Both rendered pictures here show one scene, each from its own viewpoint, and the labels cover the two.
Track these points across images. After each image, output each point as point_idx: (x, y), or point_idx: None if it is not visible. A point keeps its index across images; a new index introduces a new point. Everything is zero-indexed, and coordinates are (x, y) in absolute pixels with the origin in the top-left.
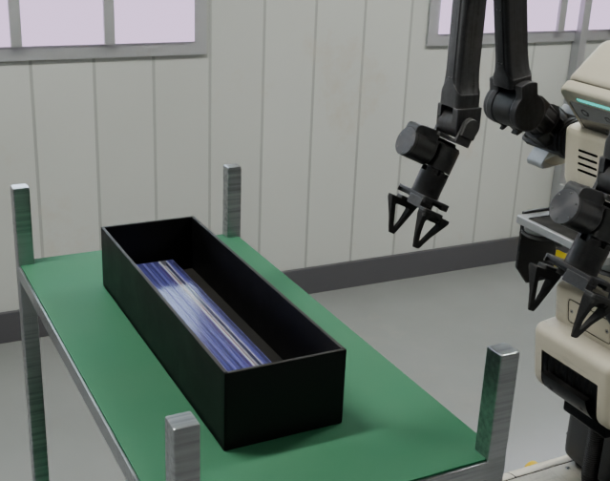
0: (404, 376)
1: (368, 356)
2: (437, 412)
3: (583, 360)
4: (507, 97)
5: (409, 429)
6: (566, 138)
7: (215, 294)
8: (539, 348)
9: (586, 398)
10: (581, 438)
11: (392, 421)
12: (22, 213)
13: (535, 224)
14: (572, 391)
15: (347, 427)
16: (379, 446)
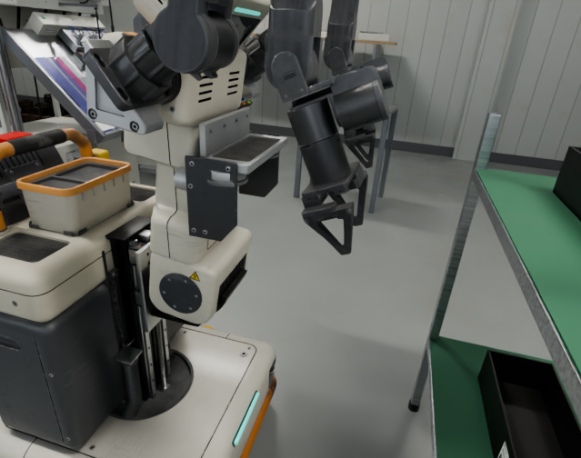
0: (490, 193)
1: (505, 205)
2: (489, 180)
3: (243, 246)
4: (222, 22)
5: (513, 181)
6: None
7: None
8: (218, 287)
9: (243, 270)
10: (94, 409)
11: (519, 184)
12: None
13: (259, 158)
14: (240, 277)
15: (549, 190)
16: (535, 182)
